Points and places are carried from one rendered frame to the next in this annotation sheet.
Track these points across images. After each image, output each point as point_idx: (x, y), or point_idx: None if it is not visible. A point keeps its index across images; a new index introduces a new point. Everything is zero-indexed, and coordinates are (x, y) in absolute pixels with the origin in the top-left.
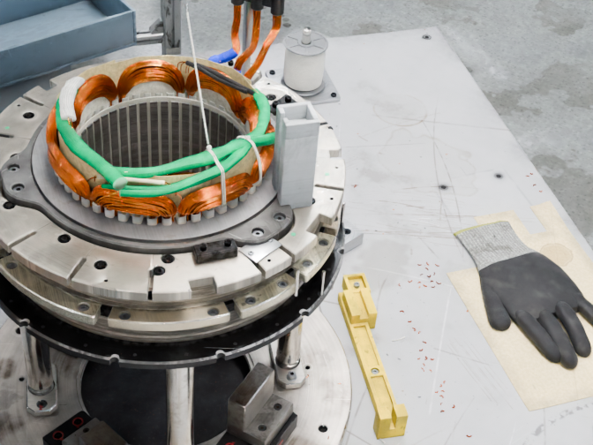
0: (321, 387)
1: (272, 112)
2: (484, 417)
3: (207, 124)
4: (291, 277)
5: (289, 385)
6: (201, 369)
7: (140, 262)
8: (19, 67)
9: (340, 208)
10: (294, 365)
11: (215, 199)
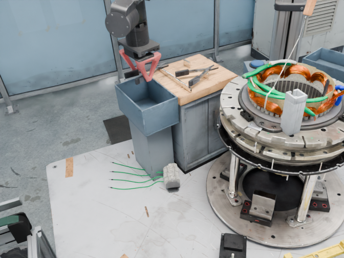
0: (294, 234)
1: (338, 117)
2: None
3: None
4: (259, 147)
5: (287, 221)
6: (287, 198)
7: (234, 104)
8: (335, 77)
9: (309, 156)
10: (297, 220)
11: (262, 104)
